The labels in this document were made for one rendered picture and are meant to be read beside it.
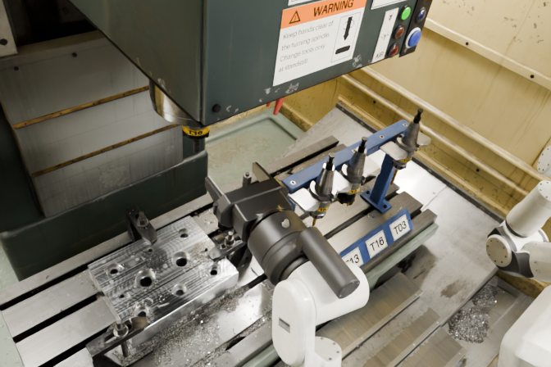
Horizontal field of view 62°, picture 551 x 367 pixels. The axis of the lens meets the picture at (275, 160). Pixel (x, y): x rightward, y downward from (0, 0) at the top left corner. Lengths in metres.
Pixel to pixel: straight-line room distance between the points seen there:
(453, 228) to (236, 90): 1.28
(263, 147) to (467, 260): 1.02
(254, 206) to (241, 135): 1.55
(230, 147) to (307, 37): 1.57
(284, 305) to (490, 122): 1.18
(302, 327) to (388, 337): 0.90
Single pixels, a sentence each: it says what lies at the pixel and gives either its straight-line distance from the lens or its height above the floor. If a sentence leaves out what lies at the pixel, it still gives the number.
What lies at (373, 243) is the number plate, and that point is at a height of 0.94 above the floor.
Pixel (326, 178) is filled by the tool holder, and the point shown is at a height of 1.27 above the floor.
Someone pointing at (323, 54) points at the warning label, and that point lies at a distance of 0.66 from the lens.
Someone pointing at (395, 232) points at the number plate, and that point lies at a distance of 1.45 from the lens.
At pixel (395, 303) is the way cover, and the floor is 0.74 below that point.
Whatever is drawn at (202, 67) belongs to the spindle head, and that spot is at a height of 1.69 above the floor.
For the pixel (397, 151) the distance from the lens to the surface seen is 1.27.
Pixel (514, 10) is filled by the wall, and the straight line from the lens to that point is 1.53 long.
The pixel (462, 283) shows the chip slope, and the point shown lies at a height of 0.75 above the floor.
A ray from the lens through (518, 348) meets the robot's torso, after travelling 0.87.
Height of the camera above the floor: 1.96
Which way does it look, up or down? 41 degrees down
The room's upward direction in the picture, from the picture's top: 9 degrees clockwise
